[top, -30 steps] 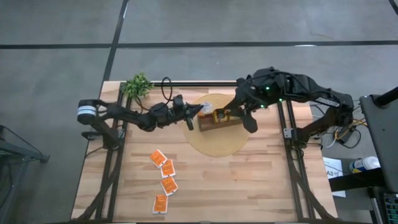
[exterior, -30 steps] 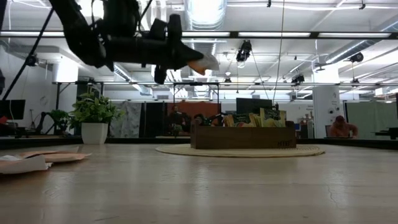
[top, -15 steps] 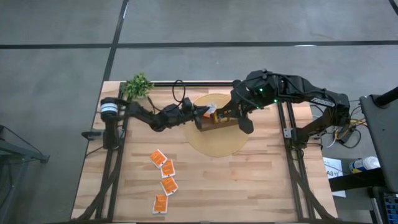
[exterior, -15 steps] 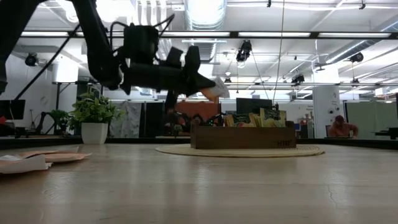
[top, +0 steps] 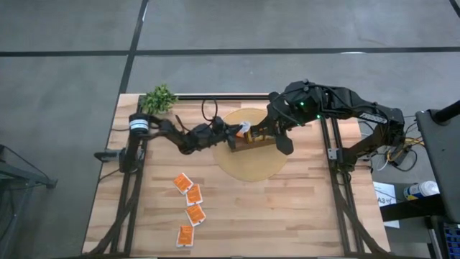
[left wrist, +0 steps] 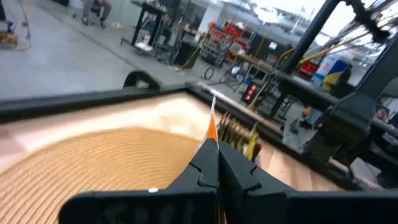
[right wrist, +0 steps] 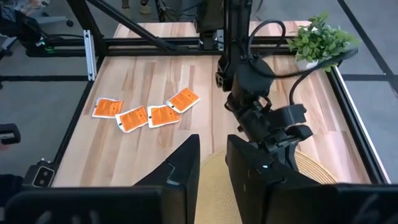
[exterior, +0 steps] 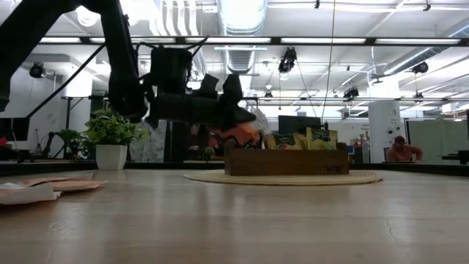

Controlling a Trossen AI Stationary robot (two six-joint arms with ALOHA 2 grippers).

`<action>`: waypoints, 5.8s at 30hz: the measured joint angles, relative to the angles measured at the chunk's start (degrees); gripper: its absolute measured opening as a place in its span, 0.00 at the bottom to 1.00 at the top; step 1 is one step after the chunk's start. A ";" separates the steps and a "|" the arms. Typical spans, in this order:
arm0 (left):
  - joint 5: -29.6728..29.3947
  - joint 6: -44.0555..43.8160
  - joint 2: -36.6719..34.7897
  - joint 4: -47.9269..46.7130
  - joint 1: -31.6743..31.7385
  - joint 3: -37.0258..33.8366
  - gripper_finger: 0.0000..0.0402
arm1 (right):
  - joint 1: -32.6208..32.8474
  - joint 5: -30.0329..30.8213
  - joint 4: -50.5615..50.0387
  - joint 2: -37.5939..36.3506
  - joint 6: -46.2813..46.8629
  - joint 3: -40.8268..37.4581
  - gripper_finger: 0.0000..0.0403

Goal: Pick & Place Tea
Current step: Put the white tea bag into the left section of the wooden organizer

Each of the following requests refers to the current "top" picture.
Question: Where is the white and blue bottle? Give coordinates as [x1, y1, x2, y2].
[403, 181, 441, 201]

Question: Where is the yellow tea bag packet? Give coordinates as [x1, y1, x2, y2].
[244, 129, 269, 143]

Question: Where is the round woven straw placemat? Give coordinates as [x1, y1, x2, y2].
[211, 107, 290, 183]

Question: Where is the brown wooden tea box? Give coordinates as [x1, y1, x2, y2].
[228, 125, 280, 153]

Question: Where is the black pole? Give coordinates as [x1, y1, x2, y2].
[432, 100, 460, 125]

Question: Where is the white cable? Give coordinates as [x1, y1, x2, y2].
[361, 132, 391, 172]

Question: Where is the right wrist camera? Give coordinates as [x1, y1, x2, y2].
[283, 81, 317, 112]

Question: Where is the black cart shelf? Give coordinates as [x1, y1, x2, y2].
[379, 194, 446, 222]

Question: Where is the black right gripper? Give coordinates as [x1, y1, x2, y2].
[253, 91, 295, 156]

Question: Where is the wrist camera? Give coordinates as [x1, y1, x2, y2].
[193, 126, 216, 145]
[283, 81, 317, 112]

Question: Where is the dark metal stand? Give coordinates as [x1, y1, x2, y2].
[0, 143, 58, 259]

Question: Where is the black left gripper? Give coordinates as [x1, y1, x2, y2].
[212, 117, 242, 150]

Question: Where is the black power strip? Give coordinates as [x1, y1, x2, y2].
[387, 145, 409, 165]

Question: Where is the white paper sheet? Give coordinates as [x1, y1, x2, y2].
[372, 181, 400, 230]

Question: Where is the dark grey cart top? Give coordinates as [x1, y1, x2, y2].
[415, 109, 460, 224]

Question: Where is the green plant in white pot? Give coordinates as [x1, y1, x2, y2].
[139, 83, 180, 116]

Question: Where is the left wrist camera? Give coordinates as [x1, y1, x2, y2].
[193, 126, 216, 145]

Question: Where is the orange tea bag packet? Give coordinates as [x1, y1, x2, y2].
[235, 121, 252, 138]
[175, 225, 195, 248]
[185, 183, 204, 207]
[185, 204, 208, 227]
[172, 172, 194, 195]

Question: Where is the black aluminium table frame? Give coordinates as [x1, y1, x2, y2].
[86, 94, 382, 258]

